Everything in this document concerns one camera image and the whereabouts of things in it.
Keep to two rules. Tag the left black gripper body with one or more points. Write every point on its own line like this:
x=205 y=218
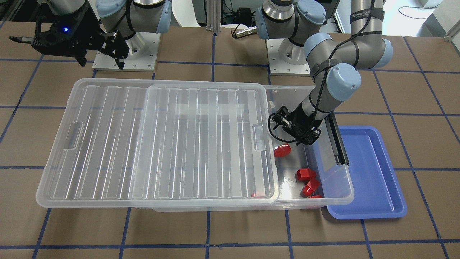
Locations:
x=298 y=122

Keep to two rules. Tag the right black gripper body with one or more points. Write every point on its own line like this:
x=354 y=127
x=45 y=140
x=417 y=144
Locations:
x=87 y=28

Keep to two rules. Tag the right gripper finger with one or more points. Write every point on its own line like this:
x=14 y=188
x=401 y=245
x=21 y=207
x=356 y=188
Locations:
x=81 y=59
x=114 y=45

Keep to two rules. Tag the clear plastic box lid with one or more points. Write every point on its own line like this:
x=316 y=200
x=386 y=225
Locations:
x=126 y=143

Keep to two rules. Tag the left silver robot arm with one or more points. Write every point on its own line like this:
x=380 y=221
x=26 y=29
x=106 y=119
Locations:
x=333 y=65

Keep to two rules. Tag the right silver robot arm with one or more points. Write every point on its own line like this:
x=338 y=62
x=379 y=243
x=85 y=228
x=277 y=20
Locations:
x=125 y=33

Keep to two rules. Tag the clear plastic storage box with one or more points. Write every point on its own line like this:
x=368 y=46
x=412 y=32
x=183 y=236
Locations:
x=336 y=184

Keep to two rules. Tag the blue plastic tray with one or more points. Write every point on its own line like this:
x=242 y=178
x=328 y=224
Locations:
x=366 y=187

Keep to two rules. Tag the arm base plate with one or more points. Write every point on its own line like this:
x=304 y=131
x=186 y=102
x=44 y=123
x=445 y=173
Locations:
x=286 y=59
x=142 y=57

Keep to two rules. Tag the black box latch handle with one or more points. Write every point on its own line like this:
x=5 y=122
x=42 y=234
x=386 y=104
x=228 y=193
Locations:
x=336 y=140

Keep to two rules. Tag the aluminium frame post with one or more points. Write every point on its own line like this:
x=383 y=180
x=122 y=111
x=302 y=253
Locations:
x=213 y=16

